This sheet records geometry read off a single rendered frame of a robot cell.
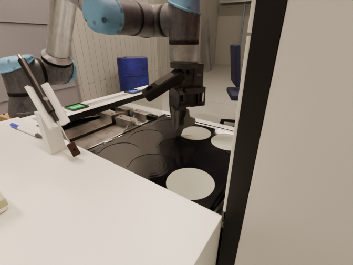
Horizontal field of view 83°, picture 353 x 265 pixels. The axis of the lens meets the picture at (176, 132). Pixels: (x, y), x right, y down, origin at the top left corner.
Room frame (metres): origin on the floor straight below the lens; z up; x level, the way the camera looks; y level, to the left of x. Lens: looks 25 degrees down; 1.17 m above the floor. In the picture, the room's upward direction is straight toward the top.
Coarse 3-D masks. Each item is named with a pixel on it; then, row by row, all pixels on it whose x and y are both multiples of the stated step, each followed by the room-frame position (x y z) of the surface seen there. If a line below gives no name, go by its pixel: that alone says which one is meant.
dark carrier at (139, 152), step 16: (144, 128) 0.60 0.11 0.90; (160, 128) 0.60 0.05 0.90; (208, 128) 0.60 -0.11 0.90; (112, 144) 0.49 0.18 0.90; (128, 144) 0.49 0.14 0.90; (144, 144) 0.49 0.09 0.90; (160, 144) 0.49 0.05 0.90; (176, 144) 0.49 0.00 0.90; (192, 144) 0.49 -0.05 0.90; (208, 144) 0.49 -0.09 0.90; (112, 160) 0.41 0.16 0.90; (128, 160) 0.41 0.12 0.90; (144, 160) 0.41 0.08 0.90; (160, 160) 0.41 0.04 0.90; (176, 160) 0.41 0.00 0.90; (192, 160) 0.41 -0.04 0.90; (208, 160) 0.41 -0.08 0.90; (224, 160) 0.41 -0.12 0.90; (144, 176) 0.35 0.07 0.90; (160, 176) 0.35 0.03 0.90; (224, 176) 0.35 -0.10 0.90; (208, 208) 0.26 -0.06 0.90
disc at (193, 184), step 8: (184, 168) 0.38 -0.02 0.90; (192, 168) 0.38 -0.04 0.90; (168, 176) 0.35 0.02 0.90; (176, 176) 0.35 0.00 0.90; (184, 176) 0.35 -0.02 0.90; (192, 176) 0.35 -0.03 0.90; (200, 176) 0.35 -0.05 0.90; (208, 176) 0.35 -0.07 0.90; (168, 184) 0.32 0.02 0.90; (176, 184) 0.32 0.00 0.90; (184, 184) 0.32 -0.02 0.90; (192, 184) 0.32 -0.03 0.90; (200, 184) 0.32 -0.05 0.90; (208, 184) 0.32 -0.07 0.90; (176, 192) 0.30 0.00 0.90; (184, 192) 0.30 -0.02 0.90; (192, 192) 0.30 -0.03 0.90; (200, 192) 0.30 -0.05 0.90; (208, 192) 0.30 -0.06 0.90
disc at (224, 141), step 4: (216, 136) 0.54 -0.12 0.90; (220, 136) 0.54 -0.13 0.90; (224, 136) 0.54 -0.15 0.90; (228, 136) 0.54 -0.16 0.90; (232, 136) 0.54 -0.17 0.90; (212, 140) 0.51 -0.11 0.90; (216, 140) 0.51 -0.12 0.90; (220, 140) 0.51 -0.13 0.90; (224, 140) 0.51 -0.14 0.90; (228, 140) 0.51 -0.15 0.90; (232, 140) 0.51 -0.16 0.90; (216, 144) 0.49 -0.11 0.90; (220, 144) 0.49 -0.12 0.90; (224, 144) 0.49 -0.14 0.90; (228, 144) 0.49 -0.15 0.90; (220, 148) 0.47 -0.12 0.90; (224, 148) 0.47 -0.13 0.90; (228, 148) 0.47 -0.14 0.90
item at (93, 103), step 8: (136, 88) 0.92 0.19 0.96; (104, 96) 0.78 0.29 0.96; (112, 96) 0.78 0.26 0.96; (120, 96) 0.79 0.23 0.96; (128, 96) 0.78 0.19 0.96; (88, 104) 0.68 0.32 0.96; (96, 104) 0.67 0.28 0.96; (104, 104) 0.67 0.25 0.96; (72, 112) 0.59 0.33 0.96; (32, 120) 0.52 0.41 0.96
